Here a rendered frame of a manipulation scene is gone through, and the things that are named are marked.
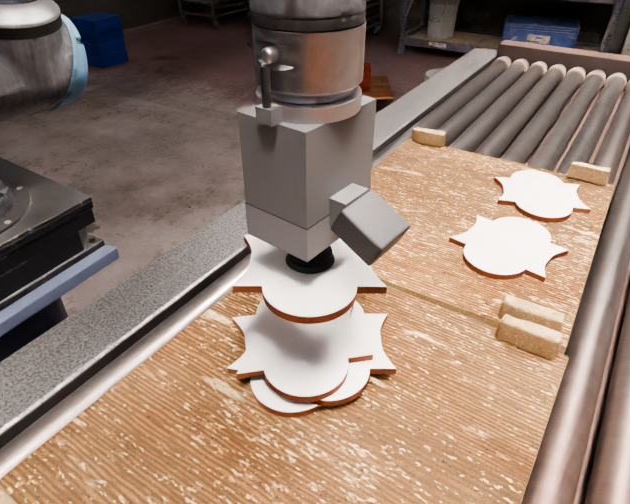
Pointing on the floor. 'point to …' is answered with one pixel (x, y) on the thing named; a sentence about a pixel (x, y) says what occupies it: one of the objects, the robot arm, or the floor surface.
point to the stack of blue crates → (101, 38)
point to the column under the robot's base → (35, 311)
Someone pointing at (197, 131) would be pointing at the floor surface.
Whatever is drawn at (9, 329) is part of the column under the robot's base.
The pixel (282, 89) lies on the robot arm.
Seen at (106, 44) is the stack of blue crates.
